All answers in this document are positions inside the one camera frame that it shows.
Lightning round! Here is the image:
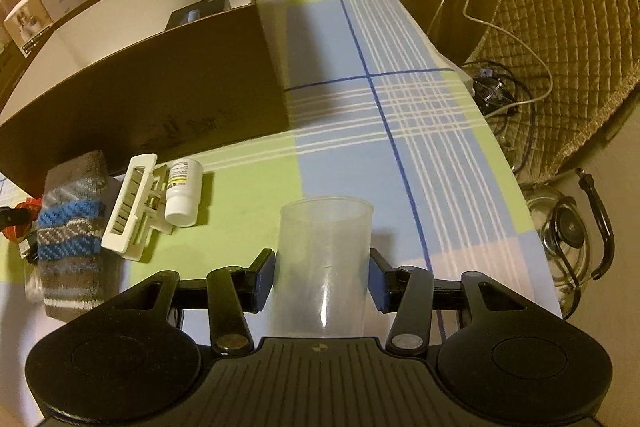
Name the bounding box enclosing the striped knitted pouch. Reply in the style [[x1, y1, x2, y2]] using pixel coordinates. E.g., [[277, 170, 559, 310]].
[[35, 150, 121, 323]]

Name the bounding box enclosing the glass kettle with black handle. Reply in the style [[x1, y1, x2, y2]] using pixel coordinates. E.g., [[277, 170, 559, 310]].
[[525, 167, 615, 320]]

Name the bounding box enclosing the white plastic clip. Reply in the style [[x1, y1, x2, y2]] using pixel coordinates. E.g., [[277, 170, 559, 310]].
[[101, 154, 176, 262]]

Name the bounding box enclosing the small orange object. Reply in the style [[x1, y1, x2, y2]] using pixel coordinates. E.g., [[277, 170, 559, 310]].
[[5, 198, 42, 240]]

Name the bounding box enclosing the white photo print box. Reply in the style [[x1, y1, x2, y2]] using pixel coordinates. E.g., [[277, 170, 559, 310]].
[[4, 0, 76, 58]]

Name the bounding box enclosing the small black fan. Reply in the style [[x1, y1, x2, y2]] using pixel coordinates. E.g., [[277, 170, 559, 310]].
[[470, 74, 518, 112]]

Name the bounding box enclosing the white pill bottle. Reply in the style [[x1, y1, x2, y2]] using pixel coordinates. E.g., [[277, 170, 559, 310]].
[[164, 159, 203, 228]]

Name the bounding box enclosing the brown cardboard box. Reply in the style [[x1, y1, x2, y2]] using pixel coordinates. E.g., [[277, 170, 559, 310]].
[[0, 0, 292, 198]]

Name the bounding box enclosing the small clear bottle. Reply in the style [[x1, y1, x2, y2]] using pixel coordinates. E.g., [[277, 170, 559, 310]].
[[22, 252, 46, 303]]

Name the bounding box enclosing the white cable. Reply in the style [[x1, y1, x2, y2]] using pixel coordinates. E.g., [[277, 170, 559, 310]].
[[427, 0, 553, 118]]

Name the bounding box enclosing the quilted chair cover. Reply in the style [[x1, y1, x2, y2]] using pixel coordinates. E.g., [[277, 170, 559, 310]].
[[462, 0, 640, 180]]

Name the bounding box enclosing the black product box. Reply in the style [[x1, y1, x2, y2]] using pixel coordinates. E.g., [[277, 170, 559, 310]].
[[165, 0, 232, 32]]

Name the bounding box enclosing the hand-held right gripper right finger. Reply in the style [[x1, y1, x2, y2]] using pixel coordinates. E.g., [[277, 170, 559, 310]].
[[368, 248, 538, 350]]

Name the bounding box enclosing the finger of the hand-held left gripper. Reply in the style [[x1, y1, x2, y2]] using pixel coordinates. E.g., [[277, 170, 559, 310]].
[[0, 206, 32, 229]]

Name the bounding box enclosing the translucent plastic cup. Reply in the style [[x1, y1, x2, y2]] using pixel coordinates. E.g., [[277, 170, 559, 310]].
[[270, 195, 376, 339]]

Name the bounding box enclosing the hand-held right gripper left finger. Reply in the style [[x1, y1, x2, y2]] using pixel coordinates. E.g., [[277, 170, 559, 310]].
[[107, 248, 277, 354]]

